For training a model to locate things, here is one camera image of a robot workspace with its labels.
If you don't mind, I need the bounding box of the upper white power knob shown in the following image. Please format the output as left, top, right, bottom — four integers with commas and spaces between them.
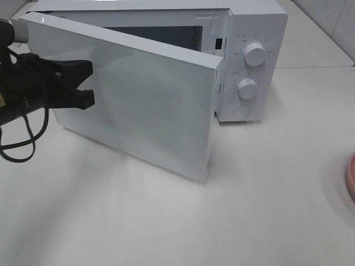
243, 41, 267, 67

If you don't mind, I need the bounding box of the round white door button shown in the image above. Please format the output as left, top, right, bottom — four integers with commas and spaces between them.
233, 104, 250, 121

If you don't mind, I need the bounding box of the white timer knob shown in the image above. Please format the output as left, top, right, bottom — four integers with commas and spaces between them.
237, 79, 258, 100

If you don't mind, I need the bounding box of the pink round plate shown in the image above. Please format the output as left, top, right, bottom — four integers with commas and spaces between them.
346, 154, 355, 202

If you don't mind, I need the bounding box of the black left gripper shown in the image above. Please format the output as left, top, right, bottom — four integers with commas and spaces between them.
8, 54, 95, 114

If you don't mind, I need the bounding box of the white microwave oven body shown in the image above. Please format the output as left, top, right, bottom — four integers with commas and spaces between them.
22, 1, 288, 122

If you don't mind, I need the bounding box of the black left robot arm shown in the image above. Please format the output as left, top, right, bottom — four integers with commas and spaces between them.
1, 20, 95, 125

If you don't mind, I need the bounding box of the white microwave door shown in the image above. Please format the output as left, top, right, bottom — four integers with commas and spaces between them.
22, 12, 222, 182

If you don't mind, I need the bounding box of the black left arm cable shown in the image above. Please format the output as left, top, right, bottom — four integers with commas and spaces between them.
0, 49, 52, 164

